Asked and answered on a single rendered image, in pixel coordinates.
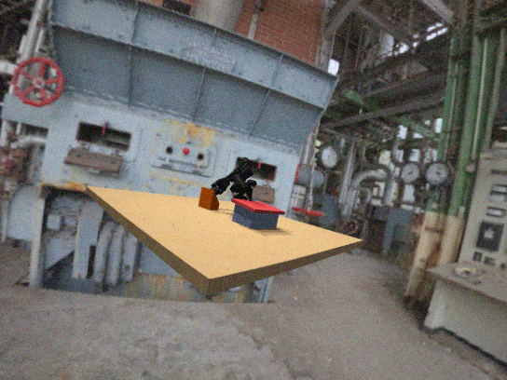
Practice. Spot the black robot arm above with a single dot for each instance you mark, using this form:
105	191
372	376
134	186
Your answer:
241	172

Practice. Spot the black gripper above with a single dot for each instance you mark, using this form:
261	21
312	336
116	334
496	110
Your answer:
246	189

